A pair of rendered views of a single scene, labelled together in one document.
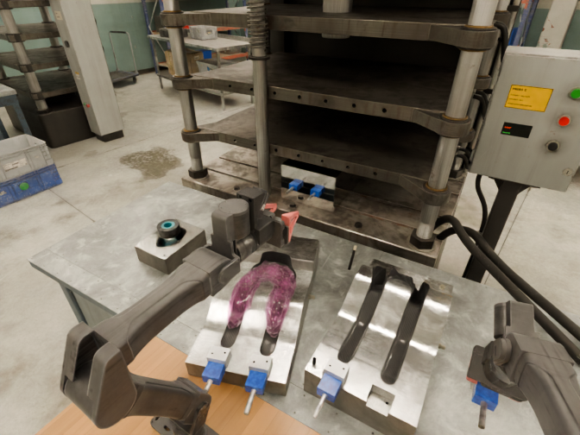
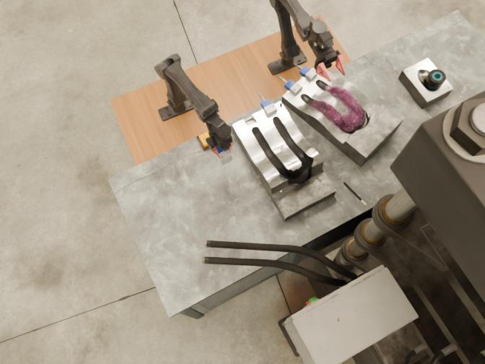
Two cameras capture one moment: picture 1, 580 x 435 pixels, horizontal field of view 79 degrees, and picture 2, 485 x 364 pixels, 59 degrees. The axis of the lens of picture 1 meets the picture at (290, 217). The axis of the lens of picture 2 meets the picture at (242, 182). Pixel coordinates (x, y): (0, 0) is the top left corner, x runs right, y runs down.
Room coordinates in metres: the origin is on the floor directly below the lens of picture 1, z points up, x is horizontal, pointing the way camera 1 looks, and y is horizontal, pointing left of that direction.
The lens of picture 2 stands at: (0.96, -0.99, 2.67)
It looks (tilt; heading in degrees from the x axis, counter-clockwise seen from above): 70 degrees down; 128
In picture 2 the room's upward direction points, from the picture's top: 7 degrees counter-clockwise
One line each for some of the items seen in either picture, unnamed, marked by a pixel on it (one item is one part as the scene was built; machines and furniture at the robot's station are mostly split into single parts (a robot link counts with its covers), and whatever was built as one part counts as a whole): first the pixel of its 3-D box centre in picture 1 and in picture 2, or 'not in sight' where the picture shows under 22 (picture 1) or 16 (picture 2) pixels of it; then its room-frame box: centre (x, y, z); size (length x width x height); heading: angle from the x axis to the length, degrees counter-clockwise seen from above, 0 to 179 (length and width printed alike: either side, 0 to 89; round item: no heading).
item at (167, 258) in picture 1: (172, 244); (425, 83); (1.02, 0.44, 0.84); 0.20 x 0.15 x 0.07; 150
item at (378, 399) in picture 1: (379, 402); (250, 122); (0.42, -0.20, 0.87); 0.05 x 0.05 x 0.04; 60
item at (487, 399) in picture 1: (484, 399); (220, 148); (0.39, -0.40, 0.93); 0.13 x 0.05 x 0.05; 150
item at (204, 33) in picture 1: (203, 32); not in sight; (6.30, 1.38, 0.96); 0.41 x 0.31 x 0.17; 40
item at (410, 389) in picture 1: (388, 323); (282, 157); (0.64, -0.27, 0.87); 0.50 x 0.26 x 0.14; 150
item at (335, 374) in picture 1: (327, 391); (265, 103); (0.43, -0.08, 0.89); 0.13 x 0.05 x 0.05; 150
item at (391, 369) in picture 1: (386, 313); (283, 149); (0.63, -0.25, 0.92); 0.35 x 0.16 x 0.09; 150
